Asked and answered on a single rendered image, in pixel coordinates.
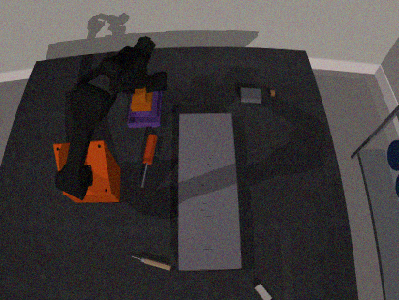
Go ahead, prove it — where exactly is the grey rectangular floor panel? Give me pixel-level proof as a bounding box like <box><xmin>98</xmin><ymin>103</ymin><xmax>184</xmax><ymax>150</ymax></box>
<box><xmin>178</xmin><ymin>113</ymin><xmax>242</xmax><ymax>271</ymax></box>

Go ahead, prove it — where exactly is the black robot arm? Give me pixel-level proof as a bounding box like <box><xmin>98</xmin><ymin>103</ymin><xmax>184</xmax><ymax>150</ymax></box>
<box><xmin>55</xmin><ymin>36</ymin><xmax>155</xmax><ymax>200</ymax></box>

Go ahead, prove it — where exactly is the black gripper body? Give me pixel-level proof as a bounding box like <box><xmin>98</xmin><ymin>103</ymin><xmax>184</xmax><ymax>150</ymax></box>
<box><xmin>109</xmin><ymin>71</ymin><xmax>167</xmax><ymax>94</ymax></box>

